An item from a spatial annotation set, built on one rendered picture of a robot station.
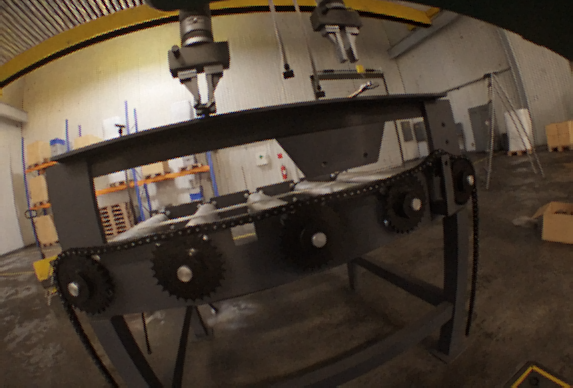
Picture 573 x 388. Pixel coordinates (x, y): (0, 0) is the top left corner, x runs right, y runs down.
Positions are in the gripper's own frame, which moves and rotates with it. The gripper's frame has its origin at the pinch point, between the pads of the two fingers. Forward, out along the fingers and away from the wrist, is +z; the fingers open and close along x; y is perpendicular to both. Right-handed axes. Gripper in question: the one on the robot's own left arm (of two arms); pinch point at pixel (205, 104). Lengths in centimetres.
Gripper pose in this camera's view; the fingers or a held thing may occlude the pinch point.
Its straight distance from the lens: 51.5
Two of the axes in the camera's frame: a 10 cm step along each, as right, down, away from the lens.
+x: 9.4, -2.0, 2.6
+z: 2.0, 9.8, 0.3
